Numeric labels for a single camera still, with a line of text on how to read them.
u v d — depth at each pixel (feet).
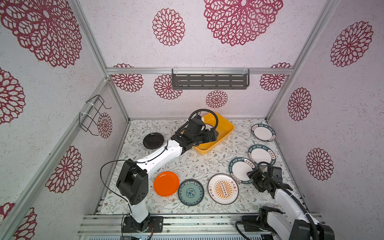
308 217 1.45
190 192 2.74
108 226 2.46
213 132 2.39
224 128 3.60
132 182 1.47
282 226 1.76
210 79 3.17
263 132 3.63
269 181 2.21
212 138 2.39
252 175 2.60
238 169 3.04
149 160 1.60
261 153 3.30
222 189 2.80
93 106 2.56
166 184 2.80
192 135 2.05
